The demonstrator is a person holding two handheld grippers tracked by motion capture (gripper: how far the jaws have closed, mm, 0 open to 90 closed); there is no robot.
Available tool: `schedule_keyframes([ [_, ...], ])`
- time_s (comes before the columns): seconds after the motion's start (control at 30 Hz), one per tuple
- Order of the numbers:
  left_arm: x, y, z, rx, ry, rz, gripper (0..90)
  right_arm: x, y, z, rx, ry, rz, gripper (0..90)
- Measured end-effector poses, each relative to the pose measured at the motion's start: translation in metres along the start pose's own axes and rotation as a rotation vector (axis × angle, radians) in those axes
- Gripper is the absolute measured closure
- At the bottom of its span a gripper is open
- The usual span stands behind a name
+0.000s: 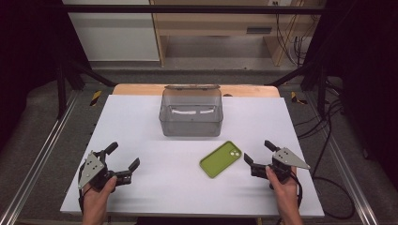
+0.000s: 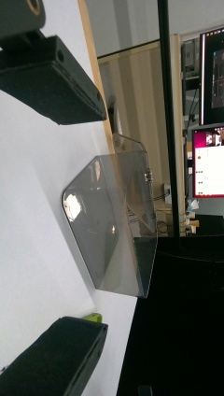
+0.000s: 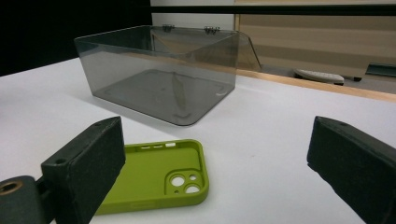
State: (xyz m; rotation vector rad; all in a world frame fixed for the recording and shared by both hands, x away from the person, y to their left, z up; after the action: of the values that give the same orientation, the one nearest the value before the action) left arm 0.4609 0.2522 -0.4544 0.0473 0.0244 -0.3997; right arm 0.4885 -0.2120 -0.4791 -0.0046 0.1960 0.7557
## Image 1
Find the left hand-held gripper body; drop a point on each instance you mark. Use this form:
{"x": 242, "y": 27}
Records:
{"x": 94, "y": 170}

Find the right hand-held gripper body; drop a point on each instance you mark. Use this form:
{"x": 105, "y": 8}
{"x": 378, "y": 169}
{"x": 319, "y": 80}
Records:
{"x": 286, "y": 159}

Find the green phone case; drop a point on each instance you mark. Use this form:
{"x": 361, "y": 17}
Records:
{"x": 219, "y": 160}

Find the transparent grey storage box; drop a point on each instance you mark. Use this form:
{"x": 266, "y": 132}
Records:
{"x": 191, "y": 125}

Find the person's left hand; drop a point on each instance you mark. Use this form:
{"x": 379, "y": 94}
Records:
{"x": 97, "y": 200}

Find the person's right hand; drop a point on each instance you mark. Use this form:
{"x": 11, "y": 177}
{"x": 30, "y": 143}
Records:
{"x": 286, "y": 197}

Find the white table board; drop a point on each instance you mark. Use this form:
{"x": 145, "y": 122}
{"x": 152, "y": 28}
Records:
{"x": 162, "y": 187}

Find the yellow black tape marker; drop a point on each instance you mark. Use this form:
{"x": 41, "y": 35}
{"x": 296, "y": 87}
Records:
{"x": 95, "y": 98}
{"x": 294, "y": 97}

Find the wooden table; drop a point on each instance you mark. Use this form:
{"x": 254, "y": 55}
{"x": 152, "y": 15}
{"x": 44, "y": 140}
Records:
{"x": 140, "y": 90}

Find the white cabinet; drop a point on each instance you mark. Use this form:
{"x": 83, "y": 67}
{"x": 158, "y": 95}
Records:
{"x": 115, "y": 40}

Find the black curtain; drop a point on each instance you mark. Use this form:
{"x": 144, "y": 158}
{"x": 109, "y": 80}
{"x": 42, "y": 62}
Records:
{"x": 366, "y": 78}
{"x": 28, "y": 62}

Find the wooden office desk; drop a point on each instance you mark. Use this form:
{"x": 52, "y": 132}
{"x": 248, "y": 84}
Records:
{"x": 203, "y": 28}

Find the aluminium rail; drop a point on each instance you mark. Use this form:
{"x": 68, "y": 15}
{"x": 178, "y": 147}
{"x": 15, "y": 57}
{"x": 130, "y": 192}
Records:
{"x": 350, "y": 175}
{"x": 37, "y": 156}

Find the black frame strut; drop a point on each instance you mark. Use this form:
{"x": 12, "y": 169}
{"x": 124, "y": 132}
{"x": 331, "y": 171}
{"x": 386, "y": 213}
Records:
{"x": 61, "y": 93}
{"x": 321, "y": 90}

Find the black horizontal frame bar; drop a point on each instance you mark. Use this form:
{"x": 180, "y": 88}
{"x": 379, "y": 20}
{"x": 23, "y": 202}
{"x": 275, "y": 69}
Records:
{"x": 187, "y": 9}

